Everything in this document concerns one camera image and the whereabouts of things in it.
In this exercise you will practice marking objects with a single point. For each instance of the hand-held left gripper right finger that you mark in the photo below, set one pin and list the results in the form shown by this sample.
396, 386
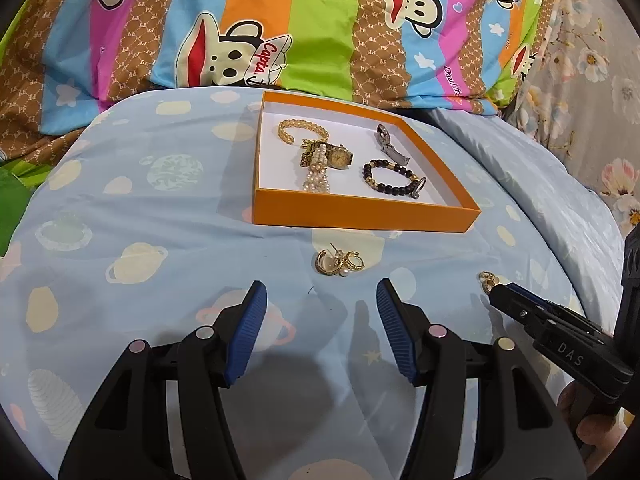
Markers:
400, 337

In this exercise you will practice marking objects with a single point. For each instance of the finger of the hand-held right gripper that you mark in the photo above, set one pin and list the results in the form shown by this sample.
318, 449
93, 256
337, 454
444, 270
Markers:
520, 305

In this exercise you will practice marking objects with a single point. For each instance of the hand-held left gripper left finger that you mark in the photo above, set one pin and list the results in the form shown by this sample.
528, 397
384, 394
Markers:
245, 342

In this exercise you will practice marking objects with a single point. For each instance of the gold dangling disc earring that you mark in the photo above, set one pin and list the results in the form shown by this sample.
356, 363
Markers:
486, 285

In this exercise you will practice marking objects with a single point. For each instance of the gold pearl hoop earring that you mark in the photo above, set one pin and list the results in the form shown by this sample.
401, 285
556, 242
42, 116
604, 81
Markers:
345, 273

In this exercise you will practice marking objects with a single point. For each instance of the gold white-stone earring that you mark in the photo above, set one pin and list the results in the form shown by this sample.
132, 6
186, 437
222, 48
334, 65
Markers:
324, 263

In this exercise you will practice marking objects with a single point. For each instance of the orange shallow cardboard box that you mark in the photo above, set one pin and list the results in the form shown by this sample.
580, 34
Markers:
350, 212

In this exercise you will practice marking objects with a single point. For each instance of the silver metal watch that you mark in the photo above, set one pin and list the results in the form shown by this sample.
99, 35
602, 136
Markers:
387, 146

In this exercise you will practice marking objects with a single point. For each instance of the gold link watch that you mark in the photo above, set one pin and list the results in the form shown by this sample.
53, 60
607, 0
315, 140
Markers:
337, 156

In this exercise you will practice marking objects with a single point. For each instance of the gold braided bangle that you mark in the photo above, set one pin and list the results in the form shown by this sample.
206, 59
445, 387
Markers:
300, 123

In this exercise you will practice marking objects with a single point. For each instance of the person's right hand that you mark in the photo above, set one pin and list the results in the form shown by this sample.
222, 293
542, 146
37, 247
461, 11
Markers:
592, 425

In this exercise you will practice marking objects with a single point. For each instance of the grey-blue quilt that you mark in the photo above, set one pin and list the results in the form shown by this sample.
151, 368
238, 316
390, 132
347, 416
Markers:
540, 185

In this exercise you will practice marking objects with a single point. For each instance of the light blue planet-print sheet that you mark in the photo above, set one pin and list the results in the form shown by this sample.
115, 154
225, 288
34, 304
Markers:
150, 240

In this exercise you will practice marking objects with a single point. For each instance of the grey floral pillow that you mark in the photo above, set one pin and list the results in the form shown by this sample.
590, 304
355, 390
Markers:
590, 110

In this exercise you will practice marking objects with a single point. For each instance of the striped monkey-print blanket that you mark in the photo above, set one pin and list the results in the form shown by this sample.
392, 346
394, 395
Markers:
325, 25

